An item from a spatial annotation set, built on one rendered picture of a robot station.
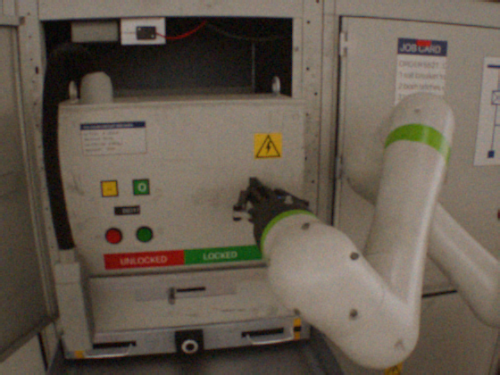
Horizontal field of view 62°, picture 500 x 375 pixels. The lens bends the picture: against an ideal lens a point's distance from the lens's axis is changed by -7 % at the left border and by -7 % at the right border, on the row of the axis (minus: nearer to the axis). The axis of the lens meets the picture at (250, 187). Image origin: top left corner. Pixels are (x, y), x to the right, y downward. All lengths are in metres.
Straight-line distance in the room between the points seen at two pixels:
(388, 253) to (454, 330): 0.97
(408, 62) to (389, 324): 0.77
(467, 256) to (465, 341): 0.66
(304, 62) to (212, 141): 0.36
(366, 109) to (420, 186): 0.47
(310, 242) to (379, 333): 0.14
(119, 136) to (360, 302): 0.53
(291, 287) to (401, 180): 0.29
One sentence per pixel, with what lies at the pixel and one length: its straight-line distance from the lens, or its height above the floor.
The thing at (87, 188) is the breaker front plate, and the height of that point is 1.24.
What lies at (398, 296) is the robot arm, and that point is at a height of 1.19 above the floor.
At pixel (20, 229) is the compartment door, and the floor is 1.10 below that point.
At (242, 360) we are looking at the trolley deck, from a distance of 1.01.
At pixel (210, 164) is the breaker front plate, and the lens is 0.86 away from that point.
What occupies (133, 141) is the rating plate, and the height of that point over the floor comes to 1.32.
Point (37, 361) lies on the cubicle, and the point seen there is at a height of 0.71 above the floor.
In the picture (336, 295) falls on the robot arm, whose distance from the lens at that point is 0.49.
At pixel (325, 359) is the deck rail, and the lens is 0.98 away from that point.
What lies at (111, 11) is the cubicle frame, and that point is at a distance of 1.06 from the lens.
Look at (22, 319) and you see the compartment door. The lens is 1.19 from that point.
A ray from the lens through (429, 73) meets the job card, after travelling 1.21.
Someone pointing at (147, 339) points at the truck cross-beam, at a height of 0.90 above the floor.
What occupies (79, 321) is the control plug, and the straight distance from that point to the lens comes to 0.87.
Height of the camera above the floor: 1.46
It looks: 16 degrees down
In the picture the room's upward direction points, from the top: straight up
